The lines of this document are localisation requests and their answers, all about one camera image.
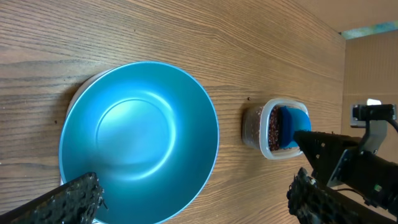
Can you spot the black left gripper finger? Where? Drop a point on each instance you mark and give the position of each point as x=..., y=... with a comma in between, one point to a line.
x=73, y=202

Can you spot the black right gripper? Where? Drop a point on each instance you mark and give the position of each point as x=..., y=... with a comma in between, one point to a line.
x=335, y=161

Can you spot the blue plastic measuring scoop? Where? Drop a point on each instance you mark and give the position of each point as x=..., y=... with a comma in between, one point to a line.
x=293, y=120

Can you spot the blue metal bowl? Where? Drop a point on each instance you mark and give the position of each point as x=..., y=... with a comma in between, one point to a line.
x=150, y=132

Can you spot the white kitchen scale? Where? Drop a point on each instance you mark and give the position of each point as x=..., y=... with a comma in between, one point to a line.
x=77, y=94

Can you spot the clear plastic container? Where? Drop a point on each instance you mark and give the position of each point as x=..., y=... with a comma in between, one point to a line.
x=255, y=128

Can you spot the red beans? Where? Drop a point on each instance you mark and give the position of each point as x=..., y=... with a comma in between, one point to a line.
x=275, y=119

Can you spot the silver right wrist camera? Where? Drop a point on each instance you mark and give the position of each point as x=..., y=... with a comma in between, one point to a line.
x=374, y=117

